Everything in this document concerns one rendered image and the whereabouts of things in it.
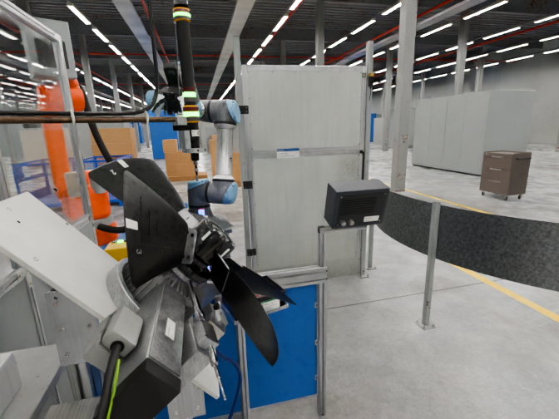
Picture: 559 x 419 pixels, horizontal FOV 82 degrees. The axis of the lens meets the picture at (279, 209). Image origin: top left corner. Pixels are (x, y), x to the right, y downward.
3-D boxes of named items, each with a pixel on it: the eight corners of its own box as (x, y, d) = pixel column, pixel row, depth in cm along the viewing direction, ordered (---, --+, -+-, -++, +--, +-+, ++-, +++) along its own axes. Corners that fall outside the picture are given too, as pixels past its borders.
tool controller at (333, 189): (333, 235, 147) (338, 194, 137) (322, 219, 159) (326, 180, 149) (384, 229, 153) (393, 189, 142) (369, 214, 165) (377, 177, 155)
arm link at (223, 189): (213, 203, 179) (215, 102, 175) (239, 204, 176) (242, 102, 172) (204, 204, 167) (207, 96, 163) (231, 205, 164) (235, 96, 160)
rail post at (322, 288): (319, 416, 173) (319, 283, 153) (316, 410, 176) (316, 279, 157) (326, 415, 174) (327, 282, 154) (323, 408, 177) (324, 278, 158)
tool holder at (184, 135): (185, 154, 87) (180, 115, 85) (170, 153, 91) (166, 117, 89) (212, 151, 93) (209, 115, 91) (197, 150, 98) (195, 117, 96)
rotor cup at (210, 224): (207, 292, 86) (242, 258, 87) (165, 257, 82) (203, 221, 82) (205, 269, 100) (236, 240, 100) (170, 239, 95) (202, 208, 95)
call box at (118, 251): (107, 274, 126) (103, 249, 123) (114, 264, 135) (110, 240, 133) (150, 269, 129) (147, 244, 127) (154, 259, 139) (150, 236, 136)
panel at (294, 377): (154, 434, 152) (134, 309, 136) (155, 431, 154) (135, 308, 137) (318, 396, 171) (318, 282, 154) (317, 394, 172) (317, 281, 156)
